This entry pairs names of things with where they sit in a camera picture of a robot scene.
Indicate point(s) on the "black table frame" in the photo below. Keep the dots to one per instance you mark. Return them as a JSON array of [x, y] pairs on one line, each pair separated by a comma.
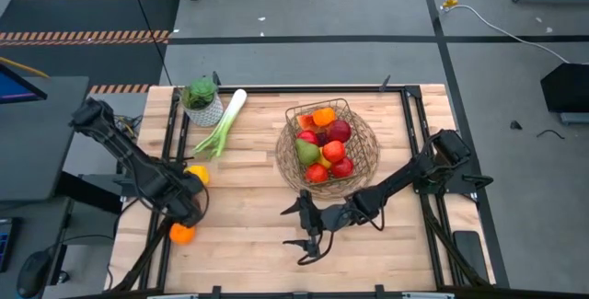
[[299, 89]]

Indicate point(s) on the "grey desk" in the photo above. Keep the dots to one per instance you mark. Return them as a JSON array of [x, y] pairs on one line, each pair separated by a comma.
[[37, 152]]

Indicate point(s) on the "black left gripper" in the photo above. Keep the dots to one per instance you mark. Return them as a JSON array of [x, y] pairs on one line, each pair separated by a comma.
[[184, 200]]

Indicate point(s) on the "black computer mouse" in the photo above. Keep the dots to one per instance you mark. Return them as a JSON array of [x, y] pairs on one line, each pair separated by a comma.
[[33, 273]]

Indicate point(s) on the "computer monitor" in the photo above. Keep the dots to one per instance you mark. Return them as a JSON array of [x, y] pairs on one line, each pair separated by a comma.
[[18, 88]]

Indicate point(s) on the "yellow rod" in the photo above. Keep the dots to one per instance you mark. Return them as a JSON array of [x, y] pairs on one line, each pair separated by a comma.
[[23, 66]]

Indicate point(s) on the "potted plant in patterned pot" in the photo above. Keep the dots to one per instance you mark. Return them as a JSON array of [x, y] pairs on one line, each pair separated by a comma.
[[200, 94]]

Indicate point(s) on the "green and white leek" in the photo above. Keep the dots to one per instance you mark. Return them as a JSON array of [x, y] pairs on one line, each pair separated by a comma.
[[230, 112]]

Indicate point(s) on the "black mat with orange stripes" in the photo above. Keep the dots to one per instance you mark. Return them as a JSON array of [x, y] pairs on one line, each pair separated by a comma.
[[92, 16]]

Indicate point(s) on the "small black scrap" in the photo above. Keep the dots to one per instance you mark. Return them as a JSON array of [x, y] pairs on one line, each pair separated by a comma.
[[515, 125]]

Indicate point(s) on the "purple grape bunch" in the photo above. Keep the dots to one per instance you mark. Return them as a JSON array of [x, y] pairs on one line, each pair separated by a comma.
[[322, 139]]

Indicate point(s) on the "green pear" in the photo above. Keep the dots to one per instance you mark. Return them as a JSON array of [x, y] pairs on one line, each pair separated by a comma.
[[306, 152]]

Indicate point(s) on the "black box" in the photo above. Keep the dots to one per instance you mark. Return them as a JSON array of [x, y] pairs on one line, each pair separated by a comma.
[[568, 87]]

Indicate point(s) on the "yellow bell pepper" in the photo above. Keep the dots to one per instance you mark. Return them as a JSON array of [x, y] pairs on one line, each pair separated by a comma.
[[200, 175]]

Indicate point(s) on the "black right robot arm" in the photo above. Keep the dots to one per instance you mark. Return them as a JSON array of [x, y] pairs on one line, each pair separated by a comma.
[[400, 178]]

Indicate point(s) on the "black smartphone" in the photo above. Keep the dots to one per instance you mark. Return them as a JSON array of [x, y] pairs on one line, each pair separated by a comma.
[[470, 255]]

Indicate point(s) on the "black keyboard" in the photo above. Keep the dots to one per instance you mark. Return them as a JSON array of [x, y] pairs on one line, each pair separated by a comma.
[[7, 244]]

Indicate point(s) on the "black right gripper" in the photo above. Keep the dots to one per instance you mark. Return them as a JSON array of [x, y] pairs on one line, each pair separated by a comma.
[[333, 218]]

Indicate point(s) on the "yellow lemon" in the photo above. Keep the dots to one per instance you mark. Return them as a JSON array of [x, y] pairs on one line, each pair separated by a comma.
[[325, 164]]

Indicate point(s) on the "dark red apple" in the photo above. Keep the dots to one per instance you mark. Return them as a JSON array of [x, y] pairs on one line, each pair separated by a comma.
[[340, 131]]

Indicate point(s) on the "red apple with yellow streaks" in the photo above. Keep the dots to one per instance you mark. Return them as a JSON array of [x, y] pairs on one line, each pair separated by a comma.
[[316, 173]]

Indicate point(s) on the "orange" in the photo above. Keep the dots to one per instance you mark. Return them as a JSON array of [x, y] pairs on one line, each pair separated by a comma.
[[324, 116], [181, 235]]

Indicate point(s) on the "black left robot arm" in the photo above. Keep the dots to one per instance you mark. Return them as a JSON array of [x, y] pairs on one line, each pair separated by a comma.
[[124, 152]]

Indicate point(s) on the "round woven straw mat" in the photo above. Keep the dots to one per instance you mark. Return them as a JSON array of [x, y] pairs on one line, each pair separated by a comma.
[[294, 177]]

